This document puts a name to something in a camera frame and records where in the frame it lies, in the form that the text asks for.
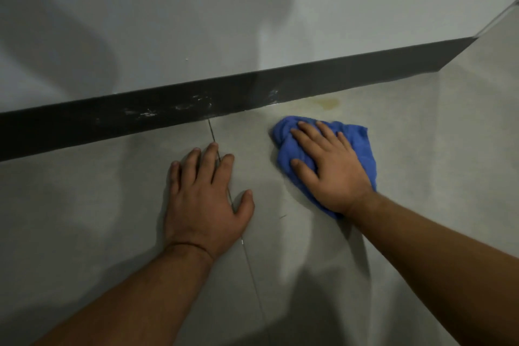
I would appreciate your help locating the person's left hand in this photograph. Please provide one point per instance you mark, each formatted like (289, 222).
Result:
(202, 212)

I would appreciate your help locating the person's right hand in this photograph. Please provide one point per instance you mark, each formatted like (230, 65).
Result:
(336, 179)

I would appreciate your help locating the person's right little finger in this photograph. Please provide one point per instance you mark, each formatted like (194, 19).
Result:
(344, 141)

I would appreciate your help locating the person's left little finger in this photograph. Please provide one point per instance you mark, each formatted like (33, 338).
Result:
(174, 177)

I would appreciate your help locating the person's right middle finger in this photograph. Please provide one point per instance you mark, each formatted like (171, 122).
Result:
(314, 135)

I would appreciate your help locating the person's left thumb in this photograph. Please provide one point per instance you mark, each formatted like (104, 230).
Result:
(244, 208)

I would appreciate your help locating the person's left middle finger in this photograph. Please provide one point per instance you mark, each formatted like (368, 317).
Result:
(207, 163)

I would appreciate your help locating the person's right thumb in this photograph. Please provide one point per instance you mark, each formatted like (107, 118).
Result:
(304, 173)

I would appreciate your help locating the blue cleaning cloth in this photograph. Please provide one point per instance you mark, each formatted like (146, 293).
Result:
(365, 151)

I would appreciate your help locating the person's right forearm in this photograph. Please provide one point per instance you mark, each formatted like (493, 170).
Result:
(438, 264)

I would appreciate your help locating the person's left forearm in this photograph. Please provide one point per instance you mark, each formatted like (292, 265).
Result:
(133, 301)

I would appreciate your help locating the dark grey baseboard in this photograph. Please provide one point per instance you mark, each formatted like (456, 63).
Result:
(227, 102)

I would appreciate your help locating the thin dark wrist band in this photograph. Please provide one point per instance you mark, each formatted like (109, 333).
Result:
(190, 246)

